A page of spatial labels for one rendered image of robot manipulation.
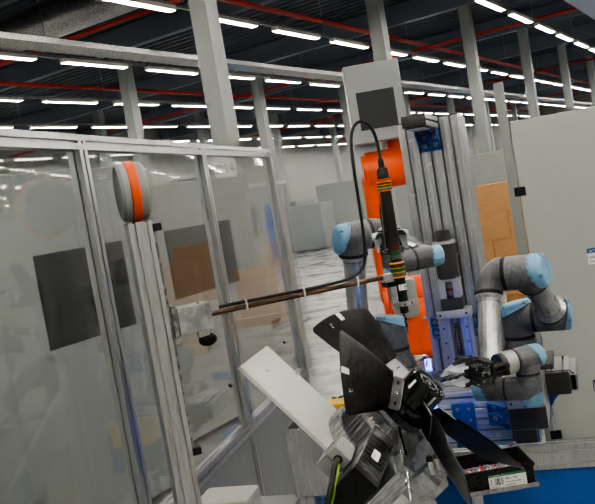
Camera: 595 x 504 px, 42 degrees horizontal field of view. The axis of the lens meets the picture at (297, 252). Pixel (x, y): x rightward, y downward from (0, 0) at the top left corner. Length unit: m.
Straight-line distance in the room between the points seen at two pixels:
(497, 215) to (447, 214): 7.19
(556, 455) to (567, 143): 1.80
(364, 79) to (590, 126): 2.66
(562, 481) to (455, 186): 1.20
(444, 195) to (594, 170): 1.06
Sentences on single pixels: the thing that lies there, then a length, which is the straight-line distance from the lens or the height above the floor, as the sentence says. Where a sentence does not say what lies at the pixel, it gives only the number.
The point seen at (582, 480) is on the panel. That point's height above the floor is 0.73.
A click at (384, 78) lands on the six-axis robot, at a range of 6.34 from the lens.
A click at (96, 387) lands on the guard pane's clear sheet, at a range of 2.05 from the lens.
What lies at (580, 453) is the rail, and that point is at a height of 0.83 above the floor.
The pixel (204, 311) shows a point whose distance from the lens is 2.07.
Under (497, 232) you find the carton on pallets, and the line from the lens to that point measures 10.45.
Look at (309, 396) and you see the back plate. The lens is 2.34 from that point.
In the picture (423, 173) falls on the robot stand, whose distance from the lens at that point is 3.26.
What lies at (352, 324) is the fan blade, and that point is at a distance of 2.37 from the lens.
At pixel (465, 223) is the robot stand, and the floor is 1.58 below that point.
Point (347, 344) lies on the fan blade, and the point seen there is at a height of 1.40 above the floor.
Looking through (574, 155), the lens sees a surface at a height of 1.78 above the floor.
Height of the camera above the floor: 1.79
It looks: 4 degrees down
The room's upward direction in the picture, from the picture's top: 10 degrees counter-clockwise
